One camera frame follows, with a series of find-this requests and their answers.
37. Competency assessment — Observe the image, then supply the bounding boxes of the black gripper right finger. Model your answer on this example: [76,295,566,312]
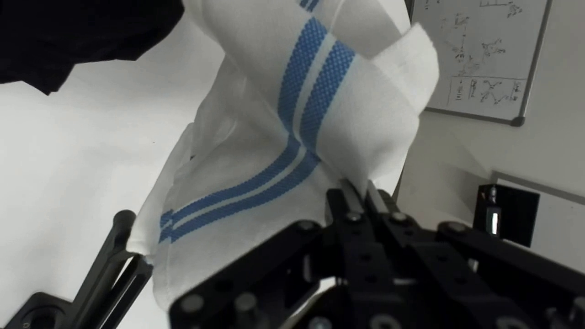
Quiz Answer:
[363,178,585,329]

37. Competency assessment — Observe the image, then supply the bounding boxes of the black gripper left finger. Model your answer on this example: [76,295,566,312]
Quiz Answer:
[168,177,391,329]

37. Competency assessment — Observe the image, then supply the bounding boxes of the black cloth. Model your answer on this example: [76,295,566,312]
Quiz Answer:
[0,0,186,96]

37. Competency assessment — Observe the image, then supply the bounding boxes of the framed whiteboard with black sketches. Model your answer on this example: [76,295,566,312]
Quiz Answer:
[405,0,553,127]

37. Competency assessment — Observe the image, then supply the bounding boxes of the white towel with blue stripes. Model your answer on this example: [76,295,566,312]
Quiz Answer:
[129,0,442,319]

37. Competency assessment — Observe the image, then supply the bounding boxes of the black eraser holder box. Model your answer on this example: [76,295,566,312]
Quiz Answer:
[475,182,541,248]

